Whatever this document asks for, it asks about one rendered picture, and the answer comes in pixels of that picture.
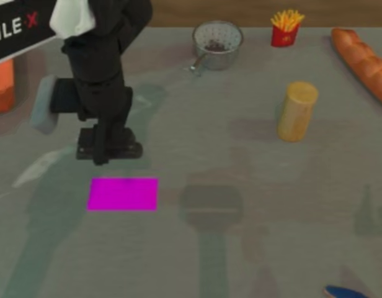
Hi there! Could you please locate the magenta mat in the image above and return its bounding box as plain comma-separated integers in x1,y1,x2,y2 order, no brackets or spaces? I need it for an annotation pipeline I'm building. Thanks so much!
86,177,159,212

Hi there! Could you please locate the yellow cylindrical bottle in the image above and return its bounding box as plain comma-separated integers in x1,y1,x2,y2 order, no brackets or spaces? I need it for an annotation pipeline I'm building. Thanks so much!
277,81,319,143

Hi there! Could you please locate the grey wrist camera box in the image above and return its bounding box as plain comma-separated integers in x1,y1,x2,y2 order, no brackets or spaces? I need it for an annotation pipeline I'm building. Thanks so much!
29,74,60,135

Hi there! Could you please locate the brown baguette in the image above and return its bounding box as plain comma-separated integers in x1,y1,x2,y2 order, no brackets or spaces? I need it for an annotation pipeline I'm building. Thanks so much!
330,27,382,109

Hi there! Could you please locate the orange block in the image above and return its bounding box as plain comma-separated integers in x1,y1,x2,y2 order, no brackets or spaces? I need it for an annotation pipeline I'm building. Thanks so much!
0,58,16,114

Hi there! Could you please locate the blue object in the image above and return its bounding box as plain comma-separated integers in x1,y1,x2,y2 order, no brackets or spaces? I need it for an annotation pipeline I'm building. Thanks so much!
323,284,370,298

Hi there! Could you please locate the red french fries box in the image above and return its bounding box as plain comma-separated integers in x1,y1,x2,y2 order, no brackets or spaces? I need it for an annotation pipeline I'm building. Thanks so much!
270,9,306,48

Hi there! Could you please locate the black AgileX base plate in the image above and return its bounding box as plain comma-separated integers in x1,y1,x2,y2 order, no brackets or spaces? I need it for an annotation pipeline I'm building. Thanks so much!
0,0,66,65

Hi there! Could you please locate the metal strainer with handle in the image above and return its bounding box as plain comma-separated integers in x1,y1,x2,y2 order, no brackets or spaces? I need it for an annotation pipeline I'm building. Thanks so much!
189,20,244,76

